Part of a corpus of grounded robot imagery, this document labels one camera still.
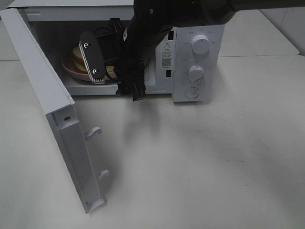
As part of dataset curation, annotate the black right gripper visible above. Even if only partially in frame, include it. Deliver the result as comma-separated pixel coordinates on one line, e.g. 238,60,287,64
97,18,157,101

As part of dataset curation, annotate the toy sandwich with lettuce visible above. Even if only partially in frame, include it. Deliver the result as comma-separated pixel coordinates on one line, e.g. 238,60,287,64
71,46,115,73

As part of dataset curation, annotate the white timer knob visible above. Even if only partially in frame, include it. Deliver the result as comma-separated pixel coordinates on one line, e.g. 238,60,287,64
188,65,205,83

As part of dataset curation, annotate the pink round plate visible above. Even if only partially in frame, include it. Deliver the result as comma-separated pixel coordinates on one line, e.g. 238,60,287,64
61,50,118,83

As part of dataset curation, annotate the round door release button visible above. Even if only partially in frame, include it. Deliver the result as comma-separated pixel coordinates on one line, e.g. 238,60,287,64
185,87,200,99

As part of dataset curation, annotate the white microwave door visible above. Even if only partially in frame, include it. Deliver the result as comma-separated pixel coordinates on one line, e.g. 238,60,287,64
0,8,106,213

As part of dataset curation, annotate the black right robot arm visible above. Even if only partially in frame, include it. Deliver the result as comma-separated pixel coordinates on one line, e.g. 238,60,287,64
113,0,305,101

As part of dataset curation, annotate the white warning label sticker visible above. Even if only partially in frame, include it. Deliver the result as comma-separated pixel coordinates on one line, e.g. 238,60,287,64
160,41,173,69

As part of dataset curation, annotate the white microwave oven body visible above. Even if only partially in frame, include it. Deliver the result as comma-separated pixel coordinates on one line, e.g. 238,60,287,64
0,0,233,106

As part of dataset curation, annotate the white upper power knob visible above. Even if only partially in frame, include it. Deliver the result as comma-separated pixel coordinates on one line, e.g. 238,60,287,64
191,34,210,55

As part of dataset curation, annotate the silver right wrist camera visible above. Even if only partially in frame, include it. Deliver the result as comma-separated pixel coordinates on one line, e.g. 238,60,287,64
79,31,107,84

